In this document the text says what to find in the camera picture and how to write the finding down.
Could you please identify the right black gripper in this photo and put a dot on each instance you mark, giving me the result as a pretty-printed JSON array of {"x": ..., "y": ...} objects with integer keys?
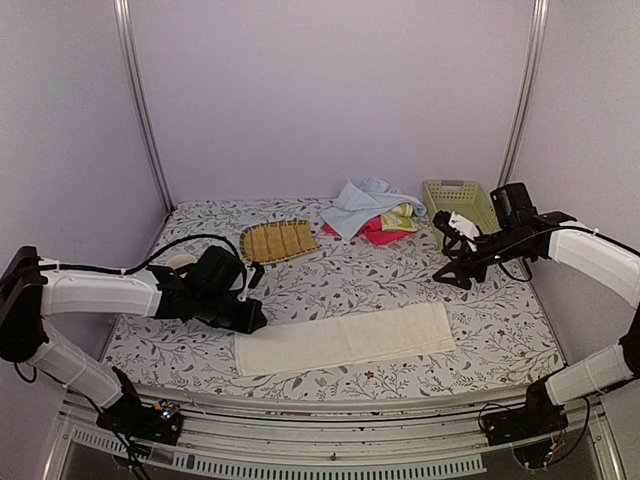
[{"x": 460, "y": 267}]

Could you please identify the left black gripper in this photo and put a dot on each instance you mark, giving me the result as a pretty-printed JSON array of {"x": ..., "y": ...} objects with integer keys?
[{"x": 247, "y": 324}]

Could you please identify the cream towel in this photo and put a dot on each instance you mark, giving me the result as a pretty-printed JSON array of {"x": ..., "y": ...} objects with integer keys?
[{"x": 418, "y": 329}]

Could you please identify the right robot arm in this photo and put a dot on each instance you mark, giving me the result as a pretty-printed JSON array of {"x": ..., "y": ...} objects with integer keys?
[{"x": 561, "y": 238}]

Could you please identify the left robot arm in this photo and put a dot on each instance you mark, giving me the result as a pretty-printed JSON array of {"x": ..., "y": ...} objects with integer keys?
[{"x": 212, "y": 289}]

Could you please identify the cream ceramic mug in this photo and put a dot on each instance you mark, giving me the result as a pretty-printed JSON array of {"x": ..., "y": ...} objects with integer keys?
[{"x": 181, "y": 260}]

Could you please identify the green plastic basket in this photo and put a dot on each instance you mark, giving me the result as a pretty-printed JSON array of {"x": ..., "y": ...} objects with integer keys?
[{"x": 467, "y": 198}]

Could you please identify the woven bamboo tray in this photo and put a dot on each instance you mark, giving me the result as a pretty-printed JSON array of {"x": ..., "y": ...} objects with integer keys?
[{"x": 274, "y": 242}]

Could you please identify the yellow green patterned towel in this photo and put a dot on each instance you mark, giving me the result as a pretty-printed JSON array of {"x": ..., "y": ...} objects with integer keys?
[{"x": 399, "y": 218}]

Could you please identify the pink towel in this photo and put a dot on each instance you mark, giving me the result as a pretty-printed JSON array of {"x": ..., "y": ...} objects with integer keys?
[{"x": 374, "y": 232}]

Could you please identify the floral tablecloth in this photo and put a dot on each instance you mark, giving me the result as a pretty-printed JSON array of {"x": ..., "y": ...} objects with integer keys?
[{"x": 501, "y": 334}]

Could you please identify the light blue towel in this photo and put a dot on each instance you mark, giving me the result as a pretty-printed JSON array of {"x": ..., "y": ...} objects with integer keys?
[{"x": 357, "y": 204}]

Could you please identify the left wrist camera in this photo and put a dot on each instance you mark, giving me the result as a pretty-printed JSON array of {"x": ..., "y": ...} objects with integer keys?
[{"x": 253, "y": 274}]

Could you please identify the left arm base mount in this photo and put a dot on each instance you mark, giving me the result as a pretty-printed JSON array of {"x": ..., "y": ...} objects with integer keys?
[{"x": 160, "y": 423}]

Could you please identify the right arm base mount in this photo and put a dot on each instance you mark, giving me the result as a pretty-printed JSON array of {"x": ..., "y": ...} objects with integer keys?
[{"x": 538, "y": 416}]

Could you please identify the front aluminium rail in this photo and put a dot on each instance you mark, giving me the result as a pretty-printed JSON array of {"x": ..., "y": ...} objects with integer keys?
[{"x": 226, "y": 437}]

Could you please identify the right aluminium post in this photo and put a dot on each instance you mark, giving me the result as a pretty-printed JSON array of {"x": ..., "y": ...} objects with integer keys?
[{"x": 532, "y": 61}]

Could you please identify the aluminium post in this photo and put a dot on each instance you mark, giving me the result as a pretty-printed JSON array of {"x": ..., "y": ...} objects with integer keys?
[
  {"x": 127, "y": 42},
  {"x": 532, "y": 61}
]

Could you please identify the left aluminium post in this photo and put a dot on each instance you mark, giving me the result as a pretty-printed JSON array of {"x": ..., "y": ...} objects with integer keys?
[{"x": 127, "y": 42}]

